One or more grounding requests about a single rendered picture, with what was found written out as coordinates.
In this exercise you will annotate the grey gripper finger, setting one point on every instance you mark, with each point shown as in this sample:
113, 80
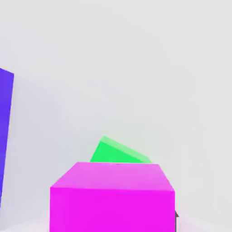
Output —
176, 220

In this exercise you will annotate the small magenta cube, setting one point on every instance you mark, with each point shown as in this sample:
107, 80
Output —
112, 203

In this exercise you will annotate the small green cube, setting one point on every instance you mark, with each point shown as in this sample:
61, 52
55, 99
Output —
112, 154

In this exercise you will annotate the large blue box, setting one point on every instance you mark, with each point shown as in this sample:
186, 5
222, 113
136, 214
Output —
5, 126

